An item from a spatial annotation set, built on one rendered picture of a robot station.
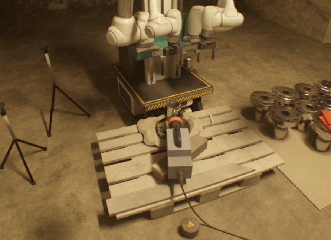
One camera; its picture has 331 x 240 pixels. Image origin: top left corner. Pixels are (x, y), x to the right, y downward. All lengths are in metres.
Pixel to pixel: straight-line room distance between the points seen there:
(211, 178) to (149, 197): 0.41
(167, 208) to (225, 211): 0.38
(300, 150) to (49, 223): 1.97
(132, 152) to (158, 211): 0.49
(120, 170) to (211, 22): 1.17
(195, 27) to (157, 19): 0.61
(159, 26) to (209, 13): 0.42
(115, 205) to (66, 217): 0.38
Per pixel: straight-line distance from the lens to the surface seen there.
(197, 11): 2.07
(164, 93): 2.14
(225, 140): 1.96
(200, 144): 1.76
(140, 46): 1.90
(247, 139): 2.02
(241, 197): 1.80
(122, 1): 1.68
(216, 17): 1.80
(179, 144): 1.46
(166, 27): 1.55
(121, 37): 1.70
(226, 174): 1.68
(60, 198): 1.86
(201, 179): 1.63
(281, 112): 2.25
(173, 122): 1.70
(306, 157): 2.26
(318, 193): 2.03
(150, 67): 2.21
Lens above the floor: 1.39
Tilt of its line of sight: 35 degrees down
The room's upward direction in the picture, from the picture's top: straight up
